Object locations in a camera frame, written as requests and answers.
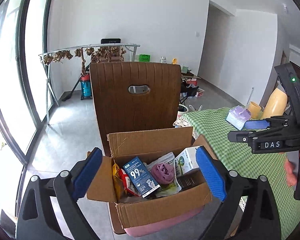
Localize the white milk carton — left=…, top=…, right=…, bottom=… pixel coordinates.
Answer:
left=174, top=146, right=199, bottom=178

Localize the yellow snack bag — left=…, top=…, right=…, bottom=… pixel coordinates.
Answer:
left=111, top=162, right=125, bottom=200

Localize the green white snack bag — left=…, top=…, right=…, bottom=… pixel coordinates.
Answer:
left=146, top=152, right=181, bottom=198

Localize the red white snack wrapper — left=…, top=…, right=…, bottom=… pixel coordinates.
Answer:
left=119, top=168, right=141, bottom=197

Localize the purple cloth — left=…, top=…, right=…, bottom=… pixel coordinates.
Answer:
left=151, top=163, right=174, bottom=185

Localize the dark blue carton box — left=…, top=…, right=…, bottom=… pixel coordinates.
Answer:
left=123, top=157, right=160, bottom=198

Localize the person's right hand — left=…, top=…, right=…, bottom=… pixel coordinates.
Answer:
left=283, top=158, right=298, bottom=187

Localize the yellow thermos jug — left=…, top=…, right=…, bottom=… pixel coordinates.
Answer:
left=261, top=88, right=288, bottom=119

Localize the yellow cup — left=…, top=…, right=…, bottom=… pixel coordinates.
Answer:
left=248, top=101, right=261, bottom=119

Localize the purple tissue pack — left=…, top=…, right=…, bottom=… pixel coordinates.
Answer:
left=226, top=106, right=251, bottom=131

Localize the green checkered tablecloth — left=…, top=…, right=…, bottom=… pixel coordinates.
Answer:
left=173, top=107, right=300, bottom=239

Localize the black folding chair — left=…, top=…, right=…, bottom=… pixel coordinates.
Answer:
left=179, top=81, right=199, bottom=104

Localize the cardboard box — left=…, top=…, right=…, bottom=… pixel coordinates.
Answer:
left=87, top=127, right=212, bottom=231

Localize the folding camp table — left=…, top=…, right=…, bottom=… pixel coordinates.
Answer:
left=181, top=66, right=201, bottom=79

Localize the brown wooden chair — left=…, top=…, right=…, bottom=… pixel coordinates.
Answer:
left=90, top=61, right=205, bottom=238

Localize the blue vacuum cleaner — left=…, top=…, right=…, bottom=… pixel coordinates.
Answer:
left=62, top=73, right=92, bottom=102

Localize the metal drying rack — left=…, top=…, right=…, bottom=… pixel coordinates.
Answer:
left=38, top=43, right=141, bottom=126

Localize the black router box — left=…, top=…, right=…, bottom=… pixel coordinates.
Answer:
left=100, top=38, right=121, bottom=44

